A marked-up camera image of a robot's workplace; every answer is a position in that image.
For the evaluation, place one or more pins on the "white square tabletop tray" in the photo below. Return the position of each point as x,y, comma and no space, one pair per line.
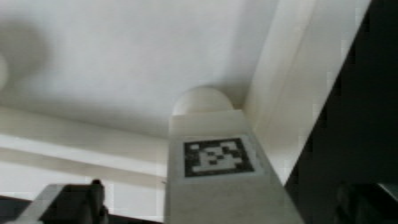
101,59

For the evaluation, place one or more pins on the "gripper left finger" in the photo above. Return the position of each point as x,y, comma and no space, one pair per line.
68,204

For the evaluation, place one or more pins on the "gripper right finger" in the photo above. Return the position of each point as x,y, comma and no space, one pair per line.
366,204

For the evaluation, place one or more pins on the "white leg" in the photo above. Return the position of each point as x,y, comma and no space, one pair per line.
222,186

